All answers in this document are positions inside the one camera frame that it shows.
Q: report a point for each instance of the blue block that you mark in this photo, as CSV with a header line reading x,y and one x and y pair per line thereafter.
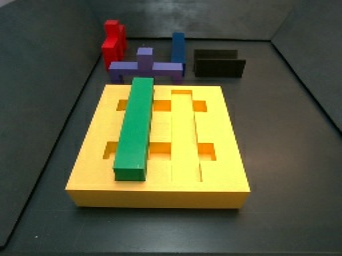
x,y
177,53

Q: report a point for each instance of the green long block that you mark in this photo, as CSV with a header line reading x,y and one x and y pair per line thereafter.
x,y
129,163

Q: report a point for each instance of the yellow slotted board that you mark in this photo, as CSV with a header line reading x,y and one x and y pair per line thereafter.
x,y
193,165

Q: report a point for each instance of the red stepped block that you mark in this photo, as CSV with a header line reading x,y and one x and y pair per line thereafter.
x,y
115,43

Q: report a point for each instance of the black notched block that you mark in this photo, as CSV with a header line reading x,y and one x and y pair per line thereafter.
x,y
217,63

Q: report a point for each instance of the purple cross-shaped block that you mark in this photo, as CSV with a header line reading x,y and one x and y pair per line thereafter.
x,y
144,67

